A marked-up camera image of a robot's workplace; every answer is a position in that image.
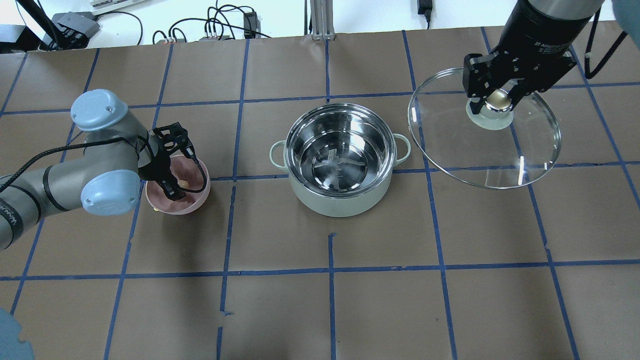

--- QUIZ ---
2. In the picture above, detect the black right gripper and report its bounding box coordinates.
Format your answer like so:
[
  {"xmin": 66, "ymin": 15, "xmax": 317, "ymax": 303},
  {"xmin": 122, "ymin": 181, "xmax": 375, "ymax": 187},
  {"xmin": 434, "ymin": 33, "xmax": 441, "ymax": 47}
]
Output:
[{"xmin": 462, "ymin": 35, "xmax": 578, "ymax": 113}]

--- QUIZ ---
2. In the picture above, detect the aluminium frame post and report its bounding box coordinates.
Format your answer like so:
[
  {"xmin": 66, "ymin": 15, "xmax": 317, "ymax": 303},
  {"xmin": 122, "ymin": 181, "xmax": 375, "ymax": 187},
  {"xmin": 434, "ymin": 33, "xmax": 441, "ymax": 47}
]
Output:
[{"xmin": 310, "ymin": 0, "xmax": 336, "ymax": 41}]

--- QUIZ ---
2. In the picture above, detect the glass pot lid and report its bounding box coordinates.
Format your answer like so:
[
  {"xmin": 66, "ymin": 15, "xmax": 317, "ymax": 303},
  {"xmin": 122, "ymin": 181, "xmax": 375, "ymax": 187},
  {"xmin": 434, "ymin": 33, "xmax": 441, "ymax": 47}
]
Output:
[{"xmin": 407, "ymin": 67, "xmax": 562, "ymax": 190}]

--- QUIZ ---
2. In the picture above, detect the black power adapter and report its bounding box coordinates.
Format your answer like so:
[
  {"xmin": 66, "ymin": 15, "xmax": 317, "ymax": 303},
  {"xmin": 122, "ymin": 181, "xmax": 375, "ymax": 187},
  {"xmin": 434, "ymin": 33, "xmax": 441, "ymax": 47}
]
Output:
[{"xmin": 243, "ymin": 11, "xmax": 259, "ymax": 39}]

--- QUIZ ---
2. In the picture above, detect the pale green steel pot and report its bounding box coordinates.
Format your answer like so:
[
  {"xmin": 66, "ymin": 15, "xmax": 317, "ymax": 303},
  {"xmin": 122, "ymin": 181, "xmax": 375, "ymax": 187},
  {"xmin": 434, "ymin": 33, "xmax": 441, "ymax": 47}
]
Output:
[{"xmin": 269, "ymin": 102, "xmax": 412, "ymax": 218}]

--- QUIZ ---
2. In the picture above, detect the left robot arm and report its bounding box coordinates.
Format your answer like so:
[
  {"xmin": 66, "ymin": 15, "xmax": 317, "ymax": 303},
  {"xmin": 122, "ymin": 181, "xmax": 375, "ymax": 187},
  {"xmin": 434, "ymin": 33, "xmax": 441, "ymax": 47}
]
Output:
[{"xmin": 0, "ymin": 89, "xmax": 199, "ymax": 249}]

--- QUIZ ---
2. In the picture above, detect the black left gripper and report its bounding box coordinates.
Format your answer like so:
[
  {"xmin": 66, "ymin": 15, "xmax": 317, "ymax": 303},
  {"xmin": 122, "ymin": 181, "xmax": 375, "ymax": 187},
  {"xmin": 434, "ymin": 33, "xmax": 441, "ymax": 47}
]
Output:
[{"xmin": 145, "ymin": 125, "xmax": 195, "ymax": 202}]

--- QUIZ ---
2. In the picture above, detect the pink bowl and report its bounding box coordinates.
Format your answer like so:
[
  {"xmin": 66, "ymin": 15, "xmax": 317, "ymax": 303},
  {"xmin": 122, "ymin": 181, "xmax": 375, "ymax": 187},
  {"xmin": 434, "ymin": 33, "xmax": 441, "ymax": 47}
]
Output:
[{"xmin": 142, "ymin": 154, "xmax": 211, "ymax": 215}]

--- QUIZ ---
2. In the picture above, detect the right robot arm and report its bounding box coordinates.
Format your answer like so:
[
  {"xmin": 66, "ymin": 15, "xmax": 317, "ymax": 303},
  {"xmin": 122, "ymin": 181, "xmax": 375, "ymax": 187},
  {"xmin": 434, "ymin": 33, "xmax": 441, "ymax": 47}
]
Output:
[{"xmin": 462, "ymin": 0, "xmax": 602, "ymax": 116}]

